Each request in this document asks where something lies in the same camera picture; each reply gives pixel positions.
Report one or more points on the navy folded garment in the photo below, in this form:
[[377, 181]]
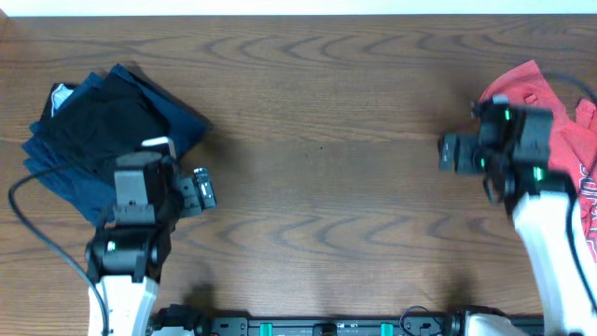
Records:
[[91, 196]]

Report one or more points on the black garment with white label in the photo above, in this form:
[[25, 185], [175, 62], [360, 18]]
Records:
[[58, 94]]

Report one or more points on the black folded garment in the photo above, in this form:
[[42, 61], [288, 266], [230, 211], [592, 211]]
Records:
[[102, 124]]

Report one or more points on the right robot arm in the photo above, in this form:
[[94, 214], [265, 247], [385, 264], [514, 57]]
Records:
[[550, 229]]

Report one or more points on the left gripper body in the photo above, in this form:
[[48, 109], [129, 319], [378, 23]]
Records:
[[170, 182]]

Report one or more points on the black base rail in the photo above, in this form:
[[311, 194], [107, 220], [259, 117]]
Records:
[[417, 320]]

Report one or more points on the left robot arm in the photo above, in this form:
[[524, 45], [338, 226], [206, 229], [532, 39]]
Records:
[[125, 260]]

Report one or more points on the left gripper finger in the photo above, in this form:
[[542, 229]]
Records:
[[163, 144], [204, 194]]

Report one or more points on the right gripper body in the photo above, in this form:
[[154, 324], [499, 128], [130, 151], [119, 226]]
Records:
[[480, 156]]

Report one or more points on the red printed t-shirt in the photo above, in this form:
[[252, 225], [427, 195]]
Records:
[[572, 142]]

